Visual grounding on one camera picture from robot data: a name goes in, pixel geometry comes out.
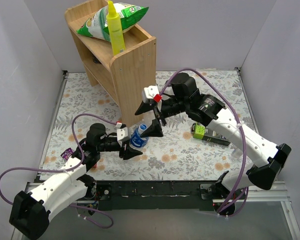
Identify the small blue cap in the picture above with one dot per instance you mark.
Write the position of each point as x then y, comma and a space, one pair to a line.
142, 127

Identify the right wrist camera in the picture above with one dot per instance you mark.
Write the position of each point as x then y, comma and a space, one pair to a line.
151, 94

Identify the small clear cup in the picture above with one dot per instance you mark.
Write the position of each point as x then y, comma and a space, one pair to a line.
237, 153

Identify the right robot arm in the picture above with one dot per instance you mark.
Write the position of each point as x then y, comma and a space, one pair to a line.
268, 158

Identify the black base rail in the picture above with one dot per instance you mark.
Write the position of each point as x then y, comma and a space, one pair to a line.
148, 195

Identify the green black product box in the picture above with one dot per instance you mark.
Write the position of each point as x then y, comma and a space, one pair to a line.
203, 133

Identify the green chip bag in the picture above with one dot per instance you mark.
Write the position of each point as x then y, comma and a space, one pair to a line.
97, 26

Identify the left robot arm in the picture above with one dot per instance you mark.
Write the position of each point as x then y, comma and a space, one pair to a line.
32, 211

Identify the purple candy packet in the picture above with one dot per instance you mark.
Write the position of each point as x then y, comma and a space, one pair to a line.
67, 154

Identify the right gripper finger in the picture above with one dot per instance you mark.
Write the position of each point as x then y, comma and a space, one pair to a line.
154, 130
145, 107

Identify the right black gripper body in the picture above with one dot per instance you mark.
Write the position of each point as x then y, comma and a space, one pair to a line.
159, 114

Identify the yellow squeeze bottle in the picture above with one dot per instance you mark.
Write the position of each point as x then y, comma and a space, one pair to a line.
115, 29

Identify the wooden shelf unit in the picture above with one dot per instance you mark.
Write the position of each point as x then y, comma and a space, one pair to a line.
124, 75

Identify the blue label water bottle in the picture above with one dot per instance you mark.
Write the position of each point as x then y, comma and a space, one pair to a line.
136, 141

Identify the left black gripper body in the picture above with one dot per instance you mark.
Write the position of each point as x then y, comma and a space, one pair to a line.
124, 148

